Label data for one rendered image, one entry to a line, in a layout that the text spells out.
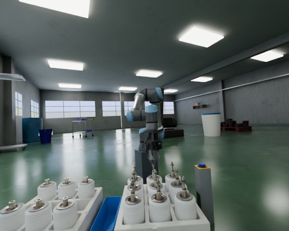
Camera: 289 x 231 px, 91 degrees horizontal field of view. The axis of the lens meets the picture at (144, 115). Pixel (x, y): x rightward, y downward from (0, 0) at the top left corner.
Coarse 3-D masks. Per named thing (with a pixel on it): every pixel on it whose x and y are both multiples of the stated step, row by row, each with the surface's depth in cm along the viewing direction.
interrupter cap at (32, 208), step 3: (42, 201) 67; (45, 201) 66; (33, 204) 64; (42, 204) 65; (45, 204) 64; (48, 204) 64; (30, 207) 62; (33, 207) 62; (42, 207) 62; (45, 207) 62; (30, 210) 60; (33, 210) 60; (36, 210) 60
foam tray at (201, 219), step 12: (144, 192) 84; (168, 192) 83; (120, 204) 74; (144, 204) 72; (120, 216) 64; (144, 216) 69; (204, 216) 61; (120, 228) 57; (132, 228) 57; (144, 228) 57; (156, 228) 57; (168, 228) 57; (180, 228) 57; (192, 228) 57; (204, 228) 57
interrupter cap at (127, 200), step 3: (135, 195) 68; (138, 195) 67; (126, 198) 65; (129, 198) 65; (138, 198) 65; (126, 201) 63; (129, 201) 63; (132, 201) 63; (135, 201) 63; (138, 201) 63; (129, 204) 61; (132, 204) 61
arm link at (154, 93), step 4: (148, 88) 129; (152, 88) 128; (156, 88) 127; (160, 88) 128; (148, 92) 127; (152, 92) 126; (156, 92) 126; (160, 92) 126; (148, 96) 127; (152, 96) 127; (156, 96) 127; (160, 96) 127; (148, 100) 132; (152, 100) 129; (156, 100) 128; (160, 100) 130; (152, 104) 132; (156, 104) 131; (160, 112) 137; (160, 116) 138; (160, 120) 139; (160, 124) 140; (160, 128) 140; (164, 128) 146; (160, 132) 141; (160, 136) 142
